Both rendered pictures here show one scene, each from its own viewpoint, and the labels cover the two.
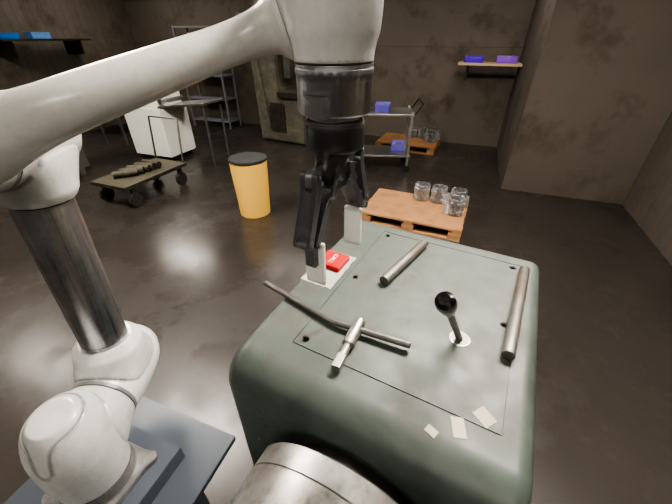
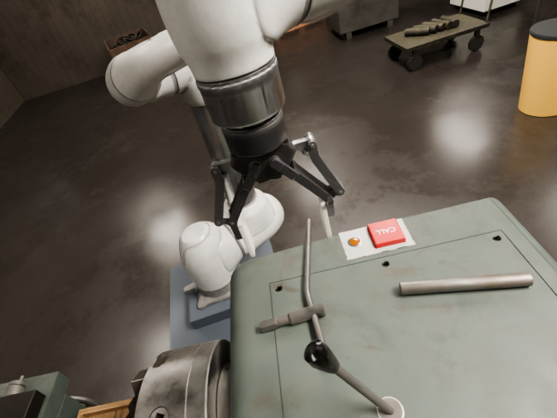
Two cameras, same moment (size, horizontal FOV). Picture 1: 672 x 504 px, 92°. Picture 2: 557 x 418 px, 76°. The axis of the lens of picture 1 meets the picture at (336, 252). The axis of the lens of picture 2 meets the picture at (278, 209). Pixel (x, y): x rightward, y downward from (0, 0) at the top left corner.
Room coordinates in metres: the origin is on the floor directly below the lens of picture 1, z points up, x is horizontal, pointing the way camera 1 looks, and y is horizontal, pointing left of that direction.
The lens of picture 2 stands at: (0.27, -0.36, 1.81)
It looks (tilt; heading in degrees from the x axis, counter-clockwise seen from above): 40 degrees down; 67
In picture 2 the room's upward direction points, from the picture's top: 17 degrees counter-clockwise
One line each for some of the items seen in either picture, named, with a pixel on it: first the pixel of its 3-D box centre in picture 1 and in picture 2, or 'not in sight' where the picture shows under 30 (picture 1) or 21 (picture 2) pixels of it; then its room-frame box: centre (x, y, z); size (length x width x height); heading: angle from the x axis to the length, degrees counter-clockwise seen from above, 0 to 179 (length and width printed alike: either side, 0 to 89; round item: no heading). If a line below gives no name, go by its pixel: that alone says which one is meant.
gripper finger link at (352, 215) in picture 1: (352, 225); (324, 215); (0.48, -0.03, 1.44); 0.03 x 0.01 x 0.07; 62
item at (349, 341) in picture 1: (348, 343); (293, 318); (0.38, -0.02, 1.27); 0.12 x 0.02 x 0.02; 156
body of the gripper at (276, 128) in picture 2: (335, 153); (260, 147); (0.43, 0.00, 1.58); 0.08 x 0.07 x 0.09; 152
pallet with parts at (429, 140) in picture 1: (408, 138); not in sight; (6.09, -1.33, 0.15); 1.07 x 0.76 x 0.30; 69
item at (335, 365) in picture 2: (445, 306); (321, 357); (0.36, -0.16, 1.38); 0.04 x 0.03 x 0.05; 152
